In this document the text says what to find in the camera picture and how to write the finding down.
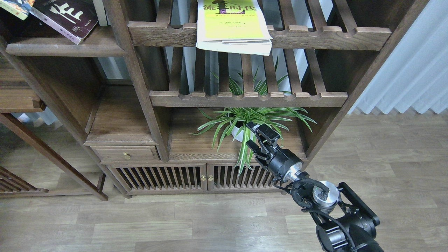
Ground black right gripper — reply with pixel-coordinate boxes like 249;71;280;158
245;122;303;182

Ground yellow cover book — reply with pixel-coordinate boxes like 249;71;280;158
196;0;272;56

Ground maroon book white characters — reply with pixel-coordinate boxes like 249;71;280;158
30;0;98;44

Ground blue landscape cover book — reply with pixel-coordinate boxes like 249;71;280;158
0;0;35;20

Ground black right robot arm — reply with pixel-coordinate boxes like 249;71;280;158
246;122;383;252

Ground white plant pot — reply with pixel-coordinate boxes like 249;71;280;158
231;126;253;142

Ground green spider plant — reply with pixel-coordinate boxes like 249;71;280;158
191;56;317;175

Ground dark wooden bookshelf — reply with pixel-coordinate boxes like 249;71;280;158
1;0;428;197

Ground brass drawer knob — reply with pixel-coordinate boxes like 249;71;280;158
123;152;131;160

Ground white pleated curtain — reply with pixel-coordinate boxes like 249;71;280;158
349;0;448;114

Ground white upright book spine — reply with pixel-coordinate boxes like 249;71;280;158
92;0;108;27

